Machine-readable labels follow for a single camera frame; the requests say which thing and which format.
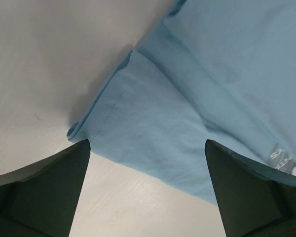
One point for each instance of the light blue t shirt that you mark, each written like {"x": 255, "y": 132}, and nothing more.
{"x": 223, "y": 70}

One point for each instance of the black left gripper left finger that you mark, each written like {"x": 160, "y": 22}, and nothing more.
{"x": 40, "y": 199}

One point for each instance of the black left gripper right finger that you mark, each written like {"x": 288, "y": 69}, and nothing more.
{"x": 254, "y": 199}

